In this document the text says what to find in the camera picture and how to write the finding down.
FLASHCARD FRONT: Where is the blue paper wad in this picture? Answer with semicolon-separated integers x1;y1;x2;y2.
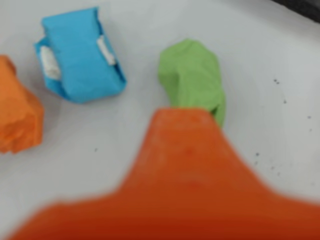
33;6;128;105

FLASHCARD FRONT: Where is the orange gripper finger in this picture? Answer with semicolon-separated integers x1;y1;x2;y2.
7;107;320;240

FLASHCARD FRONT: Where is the green paper wad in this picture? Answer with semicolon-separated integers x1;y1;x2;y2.
157;38;227;130

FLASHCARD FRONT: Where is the orange paper wad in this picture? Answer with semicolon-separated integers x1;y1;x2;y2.
0;54;45;154

